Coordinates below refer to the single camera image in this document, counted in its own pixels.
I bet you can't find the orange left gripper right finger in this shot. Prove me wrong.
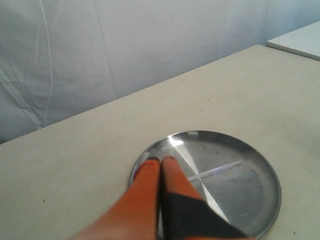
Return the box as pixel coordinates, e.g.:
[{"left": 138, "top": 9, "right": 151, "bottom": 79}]
[{"left": 161, "top": 156, "right": 253, "bottom": 240}]

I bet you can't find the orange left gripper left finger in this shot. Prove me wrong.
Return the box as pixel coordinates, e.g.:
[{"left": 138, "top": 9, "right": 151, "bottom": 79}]
[{"left": 71, "top": 157, "right": 161, "bottom": 240}]

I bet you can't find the clear plastic straw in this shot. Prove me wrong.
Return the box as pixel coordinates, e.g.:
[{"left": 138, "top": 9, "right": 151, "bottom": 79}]
[{"left": 188, "top": 160, "right": 242, "bottom": 182}]

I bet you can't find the round stainless steel plate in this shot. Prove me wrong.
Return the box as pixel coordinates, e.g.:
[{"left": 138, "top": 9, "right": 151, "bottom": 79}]
[{"left": 131, "top": 130, "right": 282, "bottom": 239}]

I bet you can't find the cream tablecloth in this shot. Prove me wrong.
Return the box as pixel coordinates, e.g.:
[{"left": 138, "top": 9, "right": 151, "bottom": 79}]
[{"left": 0, "top": 45, "right": 320, "bottom": 240}]

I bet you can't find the pale blue backdrop cloth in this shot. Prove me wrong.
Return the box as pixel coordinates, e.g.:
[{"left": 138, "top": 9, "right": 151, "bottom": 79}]
[{"left": 0, "top": 0, "right": 320, "bottom": 143}]

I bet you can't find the white side table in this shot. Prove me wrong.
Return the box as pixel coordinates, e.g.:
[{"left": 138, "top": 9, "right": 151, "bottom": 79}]
[{"left": 266, "top": 21, "right": 320, "bottom": 61}]

